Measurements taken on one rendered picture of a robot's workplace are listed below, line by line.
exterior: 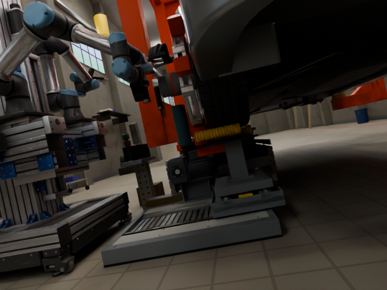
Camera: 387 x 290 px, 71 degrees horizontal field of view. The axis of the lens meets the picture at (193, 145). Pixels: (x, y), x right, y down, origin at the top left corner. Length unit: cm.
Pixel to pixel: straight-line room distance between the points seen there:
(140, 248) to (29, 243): 53
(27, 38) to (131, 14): 103
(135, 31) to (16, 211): 147
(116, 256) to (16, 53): 104
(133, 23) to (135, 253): 165
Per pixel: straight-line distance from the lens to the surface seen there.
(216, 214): 140
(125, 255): 139
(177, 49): 142
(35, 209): 189
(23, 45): 152
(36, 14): 146
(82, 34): 150
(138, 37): 226
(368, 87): 452
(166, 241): 131
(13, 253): 164
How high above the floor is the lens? 48
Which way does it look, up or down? level
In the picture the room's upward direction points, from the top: 12 degrees counter-clockwise
